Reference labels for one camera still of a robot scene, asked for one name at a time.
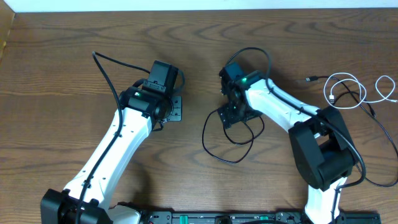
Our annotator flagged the white USB cable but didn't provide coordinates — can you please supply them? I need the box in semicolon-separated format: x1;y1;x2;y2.
323;72;398;110

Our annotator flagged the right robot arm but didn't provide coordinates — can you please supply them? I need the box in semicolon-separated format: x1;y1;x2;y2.
218;62;358;223

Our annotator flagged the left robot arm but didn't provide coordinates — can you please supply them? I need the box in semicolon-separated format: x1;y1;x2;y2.
40;60;184;223

